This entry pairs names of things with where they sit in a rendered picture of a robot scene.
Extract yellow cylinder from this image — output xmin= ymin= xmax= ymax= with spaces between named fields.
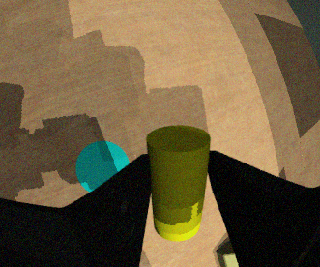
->
xmin=147 ymin=126 xmax=211 ymax=242

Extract cyan circle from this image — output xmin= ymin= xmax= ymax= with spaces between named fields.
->
xmin=75 ymin=141 xmax=130 ymax=192

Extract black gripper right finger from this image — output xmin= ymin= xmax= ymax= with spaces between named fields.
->
xmin=207 ymin=150 xmax=320 ymax=267

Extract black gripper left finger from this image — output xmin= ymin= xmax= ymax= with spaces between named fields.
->
xmin=0 ymin=154 xmax=151 ymax=267

